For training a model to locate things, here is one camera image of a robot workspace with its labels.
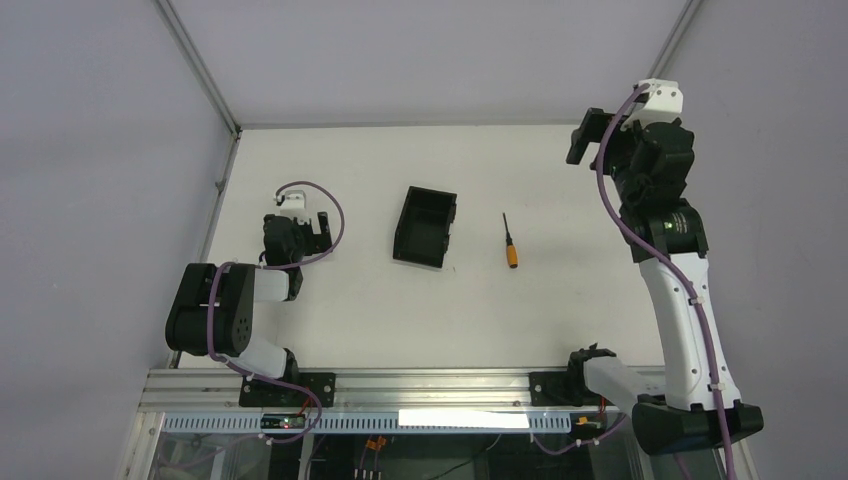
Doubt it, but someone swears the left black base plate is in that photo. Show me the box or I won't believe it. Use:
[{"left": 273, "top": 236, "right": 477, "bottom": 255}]
[{"left": 238, "top": 371, "right": 337, "bottom": 408}]

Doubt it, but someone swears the left aluminium frame post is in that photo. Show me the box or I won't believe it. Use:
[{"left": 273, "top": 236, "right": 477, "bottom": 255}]
[{"left": 153, "top": 0, "right": 242, "bottom": 261}]

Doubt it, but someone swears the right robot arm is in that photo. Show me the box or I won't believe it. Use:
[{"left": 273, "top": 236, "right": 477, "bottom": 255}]
[{"left": 566, "top": 108, "right": 764, "bottom": 455}]

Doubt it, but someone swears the white slotted cable duct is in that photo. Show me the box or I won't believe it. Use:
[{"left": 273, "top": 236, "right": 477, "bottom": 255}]
[{"left": 162, "top": 409, "right": 572, "bottom": 435}]

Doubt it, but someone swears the small electronics board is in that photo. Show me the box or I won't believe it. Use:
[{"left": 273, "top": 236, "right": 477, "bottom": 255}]
[{"left": 260, "top": 414, "right": 307, "bottom": 430}]

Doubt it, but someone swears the orange handle screwdriver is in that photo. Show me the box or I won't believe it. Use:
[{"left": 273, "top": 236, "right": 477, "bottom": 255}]
[{"left": 502, "top": 212, "right": 519, "bottom": 269}]

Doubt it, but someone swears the right aluminium frame post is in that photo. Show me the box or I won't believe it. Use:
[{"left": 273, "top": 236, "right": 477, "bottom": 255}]
[{"left": 616, "top": 0, "right": 705, "bottom": 333}]

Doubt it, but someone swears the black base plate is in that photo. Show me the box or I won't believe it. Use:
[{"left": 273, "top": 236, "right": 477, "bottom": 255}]
[
  {"left": 238, "top": 371, "right": 337, "bottom": 408},
  {"left": 527, "top": 367, "right": 636, "bottom": 407}
]

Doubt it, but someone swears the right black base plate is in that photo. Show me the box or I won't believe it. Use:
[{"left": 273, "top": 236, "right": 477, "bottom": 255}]
[{"left": 527, "top": 367, "right": 636, "bottom": 407}]

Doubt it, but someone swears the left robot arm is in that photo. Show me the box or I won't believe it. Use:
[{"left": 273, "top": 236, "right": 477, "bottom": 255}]
[{"left": 165, "top": 212, "right": 332, "bottom": 384}]

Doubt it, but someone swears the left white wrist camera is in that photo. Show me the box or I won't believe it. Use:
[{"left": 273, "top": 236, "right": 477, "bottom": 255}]
[{"left": 276, "top": 190, "right": 311, "bottom": 225}]

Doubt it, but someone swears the black plastic bin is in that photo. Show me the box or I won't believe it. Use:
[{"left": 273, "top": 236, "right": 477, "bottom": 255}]
[{"left": 392, "top": 186, "right": 457, "bottom": 269}]

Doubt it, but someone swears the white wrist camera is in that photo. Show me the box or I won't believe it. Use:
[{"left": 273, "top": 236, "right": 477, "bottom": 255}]
[
  {"left": 276, "top": 190, "right": 311, "bottom": 225},
  {"left": 622, "top": 78, "right": 683, "bottom": 129}
]

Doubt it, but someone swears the aluminium frame post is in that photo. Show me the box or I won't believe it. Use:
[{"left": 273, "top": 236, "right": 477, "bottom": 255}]
[
  {"left": 616, "top": 0, "right": 705, "bottom": 333},
  {"left": 153, "top": 0, "right": 242, "bottom": 261}
]

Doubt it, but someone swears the aluminium front rail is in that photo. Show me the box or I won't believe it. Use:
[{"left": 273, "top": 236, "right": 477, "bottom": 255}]
[{"left": 138, "top": 367, "right": 545, "bottom": 412}]

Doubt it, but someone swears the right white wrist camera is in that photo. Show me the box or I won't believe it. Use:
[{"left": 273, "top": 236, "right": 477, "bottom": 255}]
[{"left": 622, "top": 78, "right": 683, "bottom": 129}]

